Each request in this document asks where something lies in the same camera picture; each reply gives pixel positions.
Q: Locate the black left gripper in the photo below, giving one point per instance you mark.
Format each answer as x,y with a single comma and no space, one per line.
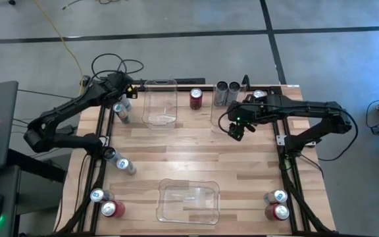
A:
118,82

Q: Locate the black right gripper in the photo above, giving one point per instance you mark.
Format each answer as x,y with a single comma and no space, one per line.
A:
245,113

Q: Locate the blue silver slim can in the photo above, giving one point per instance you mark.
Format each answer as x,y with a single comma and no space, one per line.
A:
118,107
123,164
279,196
96,195

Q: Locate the clear plastic narrow bin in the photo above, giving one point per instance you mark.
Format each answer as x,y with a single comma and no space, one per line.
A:
215,126
160,98

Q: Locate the clear plastic wide bin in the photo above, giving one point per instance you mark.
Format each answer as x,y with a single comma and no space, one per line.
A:
189,210

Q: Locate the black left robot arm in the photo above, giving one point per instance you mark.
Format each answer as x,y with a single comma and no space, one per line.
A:
61,110

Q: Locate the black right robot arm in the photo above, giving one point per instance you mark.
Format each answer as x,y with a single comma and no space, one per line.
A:
301,107

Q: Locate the white table sticker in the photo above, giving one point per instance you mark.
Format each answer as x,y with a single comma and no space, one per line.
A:
293,86

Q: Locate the black power strip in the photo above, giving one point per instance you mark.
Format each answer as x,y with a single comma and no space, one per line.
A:
189,81

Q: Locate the black power adapter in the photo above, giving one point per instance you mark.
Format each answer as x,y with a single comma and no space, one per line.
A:
66,130

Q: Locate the black desk leg bar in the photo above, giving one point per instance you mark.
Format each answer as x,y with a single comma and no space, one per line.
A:
38,166

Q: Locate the black chair wheel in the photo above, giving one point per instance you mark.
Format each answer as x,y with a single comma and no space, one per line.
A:
12,2

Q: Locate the black frame clamp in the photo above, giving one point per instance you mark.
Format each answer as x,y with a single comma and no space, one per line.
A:
245,81

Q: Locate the black aluminium table frame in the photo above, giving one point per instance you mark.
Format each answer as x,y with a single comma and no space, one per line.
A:
206,89

